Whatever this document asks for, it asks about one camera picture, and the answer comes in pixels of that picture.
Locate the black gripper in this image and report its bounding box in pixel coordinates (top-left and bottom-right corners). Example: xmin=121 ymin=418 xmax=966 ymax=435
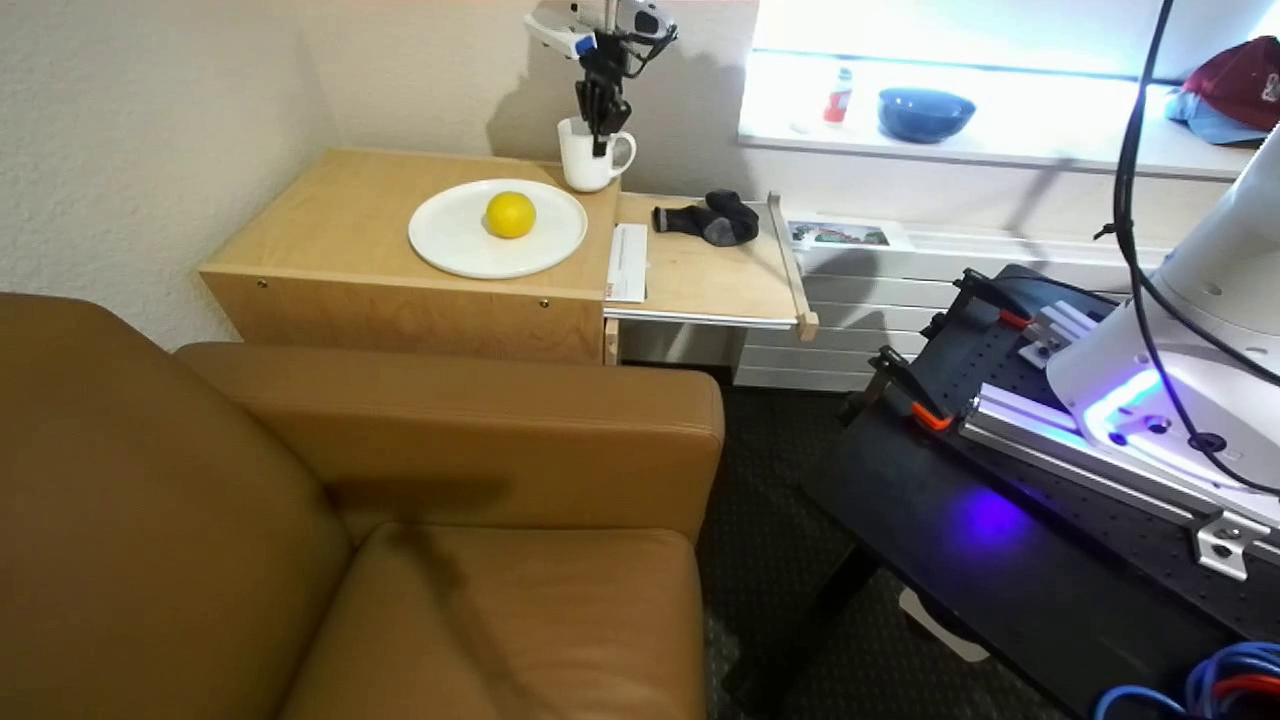
xmin=572 ymin=24 xmax=642 ymax=162

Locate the white ceramic cup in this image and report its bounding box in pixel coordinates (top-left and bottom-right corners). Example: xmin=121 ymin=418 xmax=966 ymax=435
xmin=552 ymin=110 xmax=642 ymax=194

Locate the dark knitted cloth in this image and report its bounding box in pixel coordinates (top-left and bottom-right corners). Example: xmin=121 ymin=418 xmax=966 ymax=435
xmin=647 ymin=188 xmax=762 ymax=253

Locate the light wooden drawer cabinet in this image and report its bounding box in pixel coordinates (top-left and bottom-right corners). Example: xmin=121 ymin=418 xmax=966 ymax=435
xmin=196 ymin=142 xmax=629 ymax=373

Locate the dark blue bowl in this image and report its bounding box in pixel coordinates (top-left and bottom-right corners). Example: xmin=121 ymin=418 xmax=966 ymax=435
xmin=874 ymin=82 xmax=978 ymax=149

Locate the yellow lemon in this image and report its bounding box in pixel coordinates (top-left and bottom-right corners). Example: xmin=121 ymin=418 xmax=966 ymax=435
xmin=479 ymin=188 xmax=538 ymax=244

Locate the white paper card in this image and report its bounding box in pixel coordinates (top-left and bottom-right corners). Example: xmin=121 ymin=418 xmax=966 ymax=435
xmin=604 ymin=219 xmax=655 ymax=306

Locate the white round plate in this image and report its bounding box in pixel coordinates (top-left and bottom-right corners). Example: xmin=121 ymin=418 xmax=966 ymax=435
xmin=403 ymin=176 xmax=592 ymax=282

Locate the pull-out wooden tray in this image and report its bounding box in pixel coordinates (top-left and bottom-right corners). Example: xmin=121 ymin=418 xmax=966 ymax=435
xmin=601 ymin=188 xmax=824 ymax=346

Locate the small bottle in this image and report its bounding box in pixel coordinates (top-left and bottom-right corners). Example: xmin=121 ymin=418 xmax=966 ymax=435
xmin=824 ymin=63 xmax=861 ymax=131

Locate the black orange clamp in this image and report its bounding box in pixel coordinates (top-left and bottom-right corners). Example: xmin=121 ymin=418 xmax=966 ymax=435
xmin=861 ymin=341 xmax=962 ymax=438
xmin=948 ymin=263 xmax=1061 ymax=341

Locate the white radiator cover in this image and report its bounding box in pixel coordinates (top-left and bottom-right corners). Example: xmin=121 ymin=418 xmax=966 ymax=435
xmin=728 ymin=139 xmax=1211 ymax=399

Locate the brown leather armchair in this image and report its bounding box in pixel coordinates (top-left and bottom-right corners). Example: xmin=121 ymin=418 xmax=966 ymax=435
xmin=0 ymin=288 xmax=728 ymax=720

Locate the black robot table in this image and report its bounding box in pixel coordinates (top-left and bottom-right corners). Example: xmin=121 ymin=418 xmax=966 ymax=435
xmin=795 ymin=261 xmax=1280 ymax=720

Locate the white plastic floor piece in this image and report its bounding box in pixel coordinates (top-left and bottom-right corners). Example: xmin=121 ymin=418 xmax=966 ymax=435
xmin=892 ymin=585 xmax=992 ymax=667

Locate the red baseball cap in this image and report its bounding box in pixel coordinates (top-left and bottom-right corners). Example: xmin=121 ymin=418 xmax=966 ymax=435
xmin=1162 ymin=33 xmax=1280 ymax=149

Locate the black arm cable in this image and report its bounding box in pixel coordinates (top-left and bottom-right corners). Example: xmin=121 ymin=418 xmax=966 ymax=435
xmin=1091 ymin=0 xmax=1280 ymax=500

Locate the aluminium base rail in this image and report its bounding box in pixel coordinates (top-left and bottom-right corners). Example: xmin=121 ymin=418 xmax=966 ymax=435
xmin=954 ymin=379 xmax=1280 ymax=585

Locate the blue cable coil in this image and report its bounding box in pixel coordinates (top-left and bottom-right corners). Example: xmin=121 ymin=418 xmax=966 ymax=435
xmin=1086 ymin=636 xmax=1280 ymax=720

